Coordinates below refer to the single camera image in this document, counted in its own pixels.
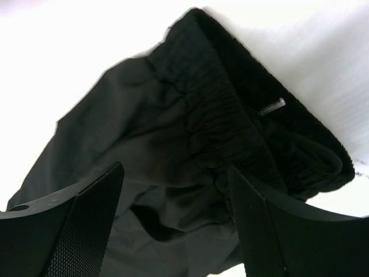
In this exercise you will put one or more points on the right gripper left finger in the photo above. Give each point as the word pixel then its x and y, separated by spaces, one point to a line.
pixel 64 233

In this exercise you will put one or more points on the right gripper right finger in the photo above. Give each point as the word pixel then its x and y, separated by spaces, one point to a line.
pixel 282 236

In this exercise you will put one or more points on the black trousers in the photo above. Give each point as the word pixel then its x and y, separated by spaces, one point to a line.
pixel 177 119

